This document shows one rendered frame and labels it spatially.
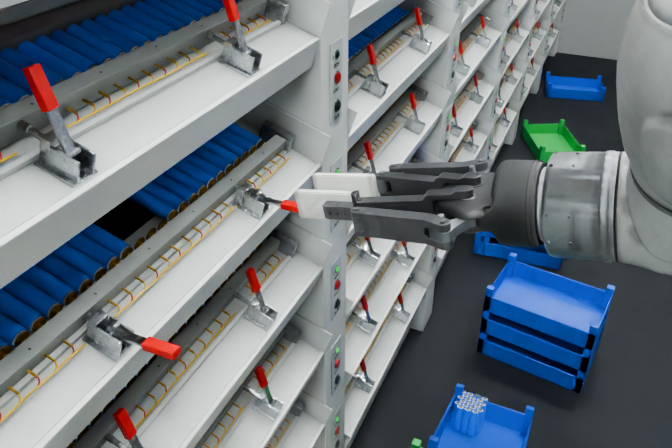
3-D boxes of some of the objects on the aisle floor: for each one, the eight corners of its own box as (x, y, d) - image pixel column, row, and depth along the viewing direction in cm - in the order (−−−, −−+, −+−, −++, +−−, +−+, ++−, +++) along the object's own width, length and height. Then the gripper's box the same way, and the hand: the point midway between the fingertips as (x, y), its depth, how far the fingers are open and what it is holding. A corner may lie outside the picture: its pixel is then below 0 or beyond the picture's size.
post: (431, 313, 205) (506, -432, 115) (422, 331, 197) (495, -449, 107) (373, 296, 212) (400, -418, 122) (362, 313, 204) (383, -433, 114)
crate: (451, 409, 172) (457, 382, 170) (528, 435, 165) (535, 407, 163) (422, 470, 144) (428, 438, 143) (513, 504, 137) (520, 471, 136)
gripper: (560, 127, 59) (334, 130, 71) (523, 210, 47) (256, 198, 58) (563, 199, 62) (347, 191, 74) (529, 295, 50) (275, 268, 61)
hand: (335, 195), depth 64 cm, fingers open, 3 cm apart
